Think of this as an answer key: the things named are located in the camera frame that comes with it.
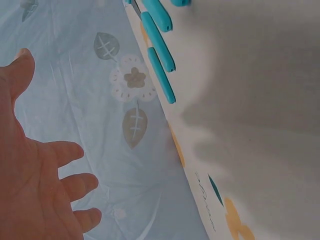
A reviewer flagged teal handled utensil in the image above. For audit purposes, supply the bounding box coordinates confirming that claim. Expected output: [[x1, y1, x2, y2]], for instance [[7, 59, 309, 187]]
[[170, 0, 192, 8], [142, 0, 173, 34], [146, 46, 177, 105], [132, 0, 177, 74]]

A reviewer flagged person's left hand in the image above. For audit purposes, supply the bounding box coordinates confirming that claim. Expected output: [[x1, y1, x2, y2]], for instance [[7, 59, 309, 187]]
[[0, 48, 103, 240]]

